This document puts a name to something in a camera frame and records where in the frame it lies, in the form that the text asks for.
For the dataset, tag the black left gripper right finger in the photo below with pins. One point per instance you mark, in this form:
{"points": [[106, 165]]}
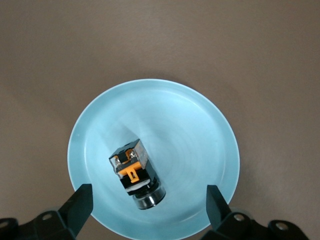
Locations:
{"points": [[221, 216]]}

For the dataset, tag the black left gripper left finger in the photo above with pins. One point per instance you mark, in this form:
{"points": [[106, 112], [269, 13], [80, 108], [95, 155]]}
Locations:
{"points": [[75, 212]]}

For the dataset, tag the orange and black switch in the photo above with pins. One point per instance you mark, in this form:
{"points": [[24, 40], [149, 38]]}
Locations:
{"points": [[136, 172]]}

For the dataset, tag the light blue round plate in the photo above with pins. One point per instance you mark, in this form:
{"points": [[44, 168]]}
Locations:
{"points": [[187, 137]]}

